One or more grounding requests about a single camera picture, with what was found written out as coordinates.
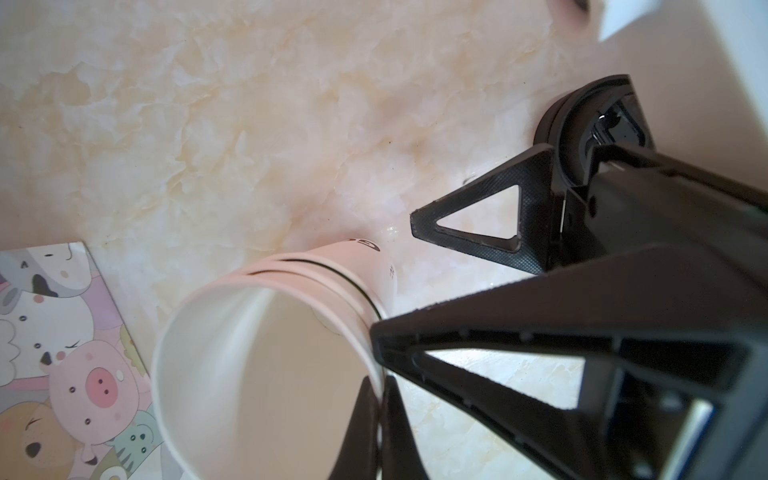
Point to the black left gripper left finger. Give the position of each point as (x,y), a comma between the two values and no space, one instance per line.
(527,250)

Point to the cartoon animal gift bag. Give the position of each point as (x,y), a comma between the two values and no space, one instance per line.
(76,399)

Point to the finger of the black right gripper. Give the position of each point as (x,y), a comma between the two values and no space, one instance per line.
(379,442)

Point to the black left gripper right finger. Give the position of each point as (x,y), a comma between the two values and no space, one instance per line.
(644,365)

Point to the white paper cup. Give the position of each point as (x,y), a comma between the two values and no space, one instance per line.
(257,373)

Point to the black cup lid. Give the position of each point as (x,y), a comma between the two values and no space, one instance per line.
(605,111)

